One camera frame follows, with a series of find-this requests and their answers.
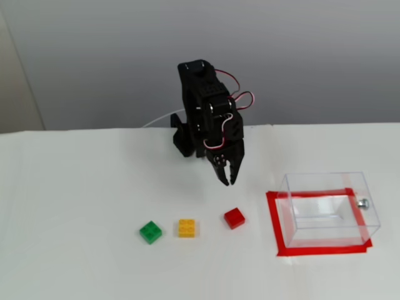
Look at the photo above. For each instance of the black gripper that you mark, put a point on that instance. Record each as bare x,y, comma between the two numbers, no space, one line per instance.
232,162

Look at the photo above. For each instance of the red lego brick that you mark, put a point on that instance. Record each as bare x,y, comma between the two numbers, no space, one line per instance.
234,217

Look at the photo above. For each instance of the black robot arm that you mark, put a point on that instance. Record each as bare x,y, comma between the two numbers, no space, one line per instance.
193,87

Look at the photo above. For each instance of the yellow lego brick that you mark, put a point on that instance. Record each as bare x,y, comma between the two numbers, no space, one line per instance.
187,228

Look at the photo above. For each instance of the green lego brick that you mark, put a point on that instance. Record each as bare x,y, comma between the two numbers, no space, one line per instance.
151,232

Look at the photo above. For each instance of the transparent plastic box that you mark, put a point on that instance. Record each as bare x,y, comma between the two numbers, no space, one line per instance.
331,212

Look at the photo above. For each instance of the black table clamp base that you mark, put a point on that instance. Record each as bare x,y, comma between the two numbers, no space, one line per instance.
178,137

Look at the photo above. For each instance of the silver metal knob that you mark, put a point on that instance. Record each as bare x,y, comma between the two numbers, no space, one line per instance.
363,203

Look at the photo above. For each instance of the red tape frame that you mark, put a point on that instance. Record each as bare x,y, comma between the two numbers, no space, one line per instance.
281,247

